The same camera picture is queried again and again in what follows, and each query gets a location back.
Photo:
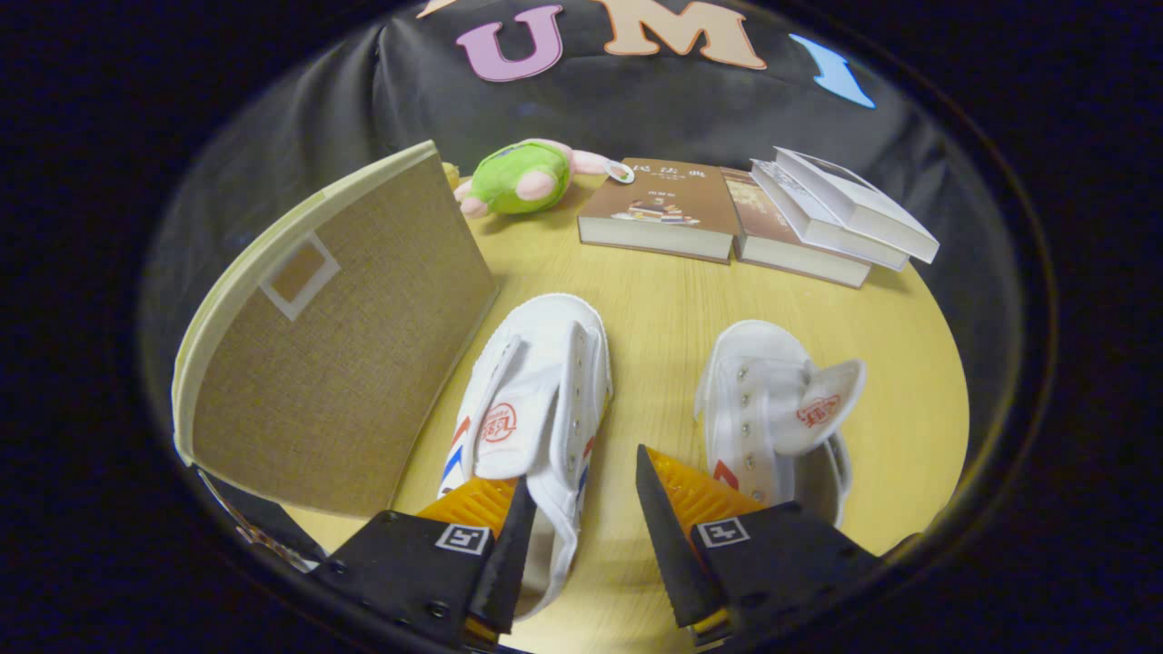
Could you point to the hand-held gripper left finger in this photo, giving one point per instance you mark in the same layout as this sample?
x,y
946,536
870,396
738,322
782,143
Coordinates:
x,y
509,563

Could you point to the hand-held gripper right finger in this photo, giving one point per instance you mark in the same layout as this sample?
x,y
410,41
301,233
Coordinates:
x,y
668,545

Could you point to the white canvas shoe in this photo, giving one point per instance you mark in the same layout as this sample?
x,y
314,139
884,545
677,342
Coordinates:
x,y
754,381
536,363

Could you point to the beige fabric storage box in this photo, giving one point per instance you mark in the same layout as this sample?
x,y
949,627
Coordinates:
x,y
345,381

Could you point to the plain brown book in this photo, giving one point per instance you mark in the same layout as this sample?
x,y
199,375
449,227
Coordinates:
x,y
763,227

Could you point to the brown book with illustrated cover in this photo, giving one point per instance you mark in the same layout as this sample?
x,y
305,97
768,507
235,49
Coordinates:
x,y
654,195

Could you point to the green and pink plush toy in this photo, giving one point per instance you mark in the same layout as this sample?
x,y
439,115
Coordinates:
x,y
522,177

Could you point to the white book with dark photo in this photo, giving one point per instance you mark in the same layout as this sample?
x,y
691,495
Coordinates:
x,y
872,213

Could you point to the black backdrop cloth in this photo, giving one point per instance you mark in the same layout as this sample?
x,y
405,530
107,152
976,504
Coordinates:
x,y
681,109

